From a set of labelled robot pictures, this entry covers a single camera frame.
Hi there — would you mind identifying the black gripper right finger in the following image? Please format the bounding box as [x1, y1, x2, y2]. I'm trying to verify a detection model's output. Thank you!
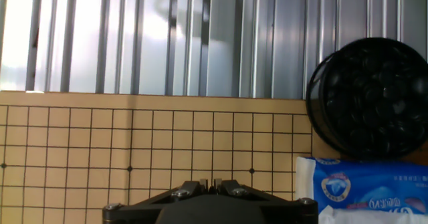
[213, 179, 250, 199]

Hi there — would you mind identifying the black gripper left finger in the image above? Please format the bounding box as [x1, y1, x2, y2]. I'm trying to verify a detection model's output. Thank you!
[170, 179, 210, 199]

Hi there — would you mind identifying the tan go board mat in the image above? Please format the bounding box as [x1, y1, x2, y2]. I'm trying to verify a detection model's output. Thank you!
[0, 90, 314, 224]

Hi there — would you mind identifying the blue tissue pack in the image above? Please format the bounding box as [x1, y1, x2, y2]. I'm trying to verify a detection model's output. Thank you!
[294, 156, 428, 224]

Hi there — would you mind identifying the black bowl of go stones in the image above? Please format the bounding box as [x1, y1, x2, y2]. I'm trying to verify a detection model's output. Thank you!
[305, 37, 428, 160]

